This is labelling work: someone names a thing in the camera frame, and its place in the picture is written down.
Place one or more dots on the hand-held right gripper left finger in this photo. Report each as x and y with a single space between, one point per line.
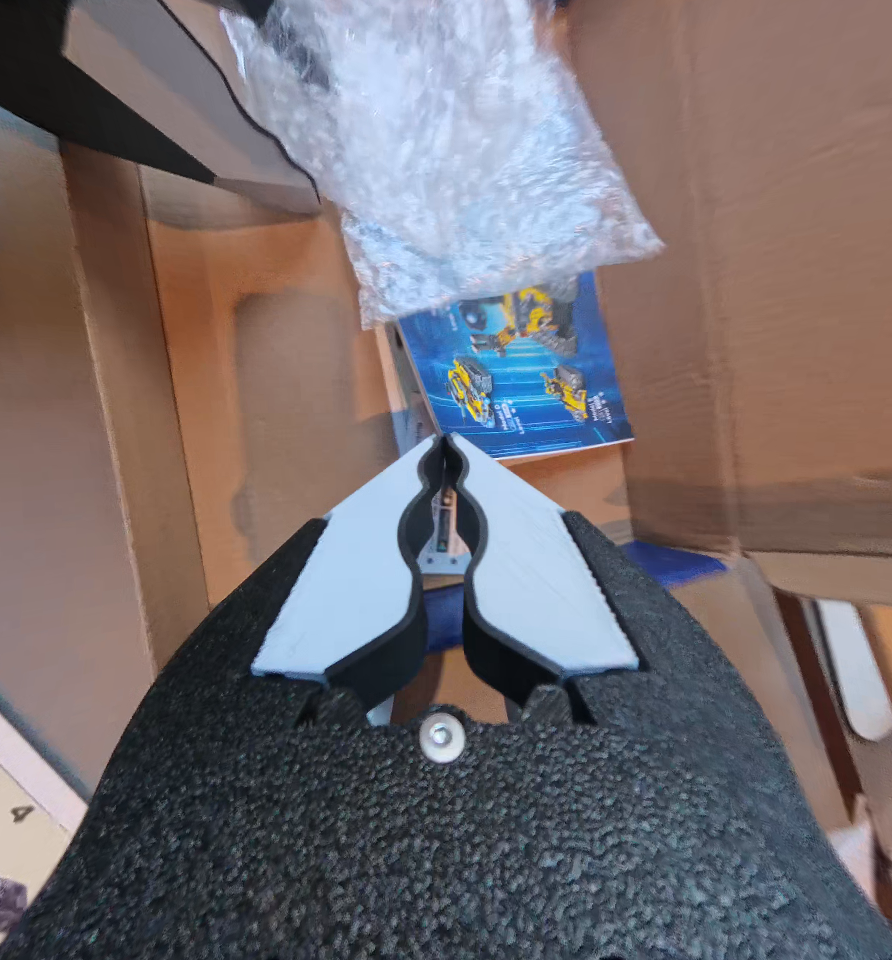
341 600

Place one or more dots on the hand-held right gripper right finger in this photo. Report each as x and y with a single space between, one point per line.
543 600

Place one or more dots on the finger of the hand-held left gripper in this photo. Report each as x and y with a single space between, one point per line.
176 97

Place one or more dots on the blue robot picture booklet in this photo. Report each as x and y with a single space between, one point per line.
521 390

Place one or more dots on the clear bubble wrap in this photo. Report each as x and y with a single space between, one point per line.
453 150

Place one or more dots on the blue cardboard kit box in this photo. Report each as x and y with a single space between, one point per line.
753 262

